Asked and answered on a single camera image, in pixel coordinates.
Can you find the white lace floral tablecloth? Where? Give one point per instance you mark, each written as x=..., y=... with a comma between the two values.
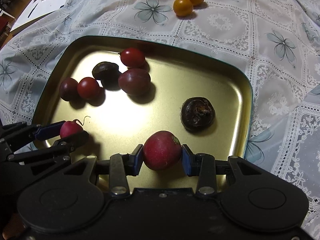
x=274, y=42

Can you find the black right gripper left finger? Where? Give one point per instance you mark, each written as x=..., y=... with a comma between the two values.
x=118, y=167

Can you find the red cherry tomato lower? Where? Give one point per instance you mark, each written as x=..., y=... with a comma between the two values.
x=88, y=88

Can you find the red cherry tomato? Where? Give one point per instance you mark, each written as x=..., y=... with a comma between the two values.
x=88, y=88
x=132, y=58

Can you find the white side table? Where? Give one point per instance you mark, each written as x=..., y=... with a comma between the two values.
x=35, y=11

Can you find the dark water chestnut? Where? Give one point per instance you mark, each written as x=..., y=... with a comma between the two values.
x=197, y=114

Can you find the purple round fruit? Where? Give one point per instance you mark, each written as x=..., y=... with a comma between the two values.
x=135, y=81

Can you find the small red radish with root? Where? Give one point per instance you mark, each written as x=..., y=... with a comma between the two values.
x=72, y=127

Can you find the gold metal tray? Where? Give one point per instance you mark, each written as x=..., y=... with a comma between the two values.
x=117, y=122

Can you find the dark brown chestnut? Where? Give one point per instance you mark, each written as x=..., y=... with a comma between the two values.
x=104, y=70

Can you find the red cherry tomato upper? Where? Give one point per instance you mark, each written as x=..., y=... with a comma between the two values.
x=132, y=58

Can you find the large red radish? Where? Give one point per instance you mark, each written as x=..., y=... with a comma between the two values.
x=161, y=151

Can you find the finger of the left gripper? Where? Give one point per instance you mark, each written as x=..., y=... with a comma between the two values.
x=61, y=147
x=17, y=135

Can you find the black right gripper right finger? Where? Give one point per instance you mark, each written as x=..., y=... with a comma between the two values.
x=205, y=167

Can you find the dark red small fruit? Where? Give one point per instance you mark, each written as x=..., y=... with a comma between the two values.
x=68, y=89

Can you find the orange tomato front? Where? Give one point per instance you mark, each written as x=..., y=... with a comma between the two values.
x=182, y=8

